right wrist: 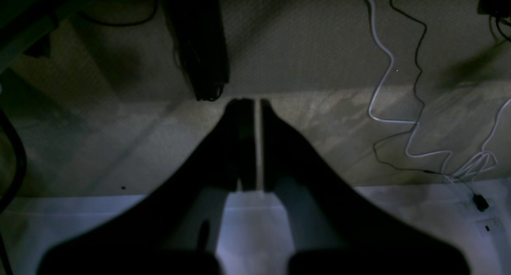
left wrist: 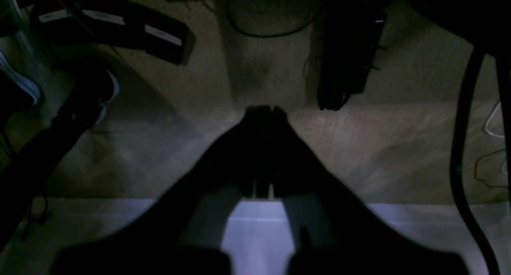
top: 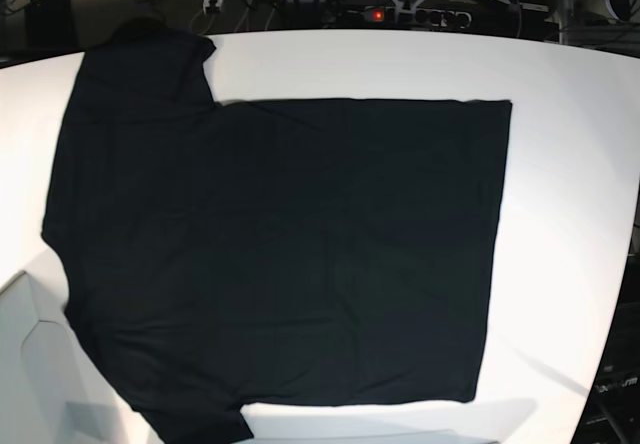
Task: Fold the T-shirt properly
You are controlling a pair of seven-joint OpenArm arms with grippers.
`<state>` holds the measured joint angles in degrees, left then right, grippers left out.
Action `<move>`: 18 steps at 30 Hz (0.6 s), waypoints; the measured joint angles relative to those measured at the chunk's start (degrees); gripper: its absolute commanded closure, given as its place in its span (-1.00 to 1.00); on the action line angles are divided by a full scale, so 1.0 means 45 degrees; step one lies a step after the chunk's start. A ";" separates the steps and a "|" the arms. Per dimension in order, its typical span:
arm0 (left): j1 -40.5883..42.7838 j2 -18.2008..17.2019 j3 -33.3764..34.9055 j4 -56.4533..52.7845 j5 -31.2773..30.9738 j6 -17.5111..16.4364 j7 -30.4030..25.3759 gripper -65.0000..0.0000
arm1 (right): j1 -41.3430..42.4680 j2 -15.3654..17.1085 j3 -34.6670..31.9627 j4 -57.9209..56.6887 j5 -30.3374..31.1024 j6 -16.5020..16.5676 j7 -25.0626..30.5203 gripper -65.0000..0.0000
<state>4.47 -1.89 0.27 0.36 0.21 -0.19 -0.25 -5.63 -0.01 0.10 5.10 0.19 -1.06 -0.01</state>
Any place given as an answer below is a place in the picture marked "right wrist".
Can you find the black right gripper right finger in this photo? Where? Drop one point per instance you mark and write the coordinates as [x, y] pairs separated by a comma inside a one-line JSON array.
[[335, 230]]

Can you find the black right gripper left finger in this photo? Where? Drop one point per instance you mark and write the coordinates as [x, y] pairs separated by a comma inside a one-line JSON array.
[[175, 228]]

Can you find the black table leg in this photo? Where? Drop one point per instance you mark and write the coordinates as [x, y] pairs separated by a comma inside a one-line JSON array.
[[199, 33]]

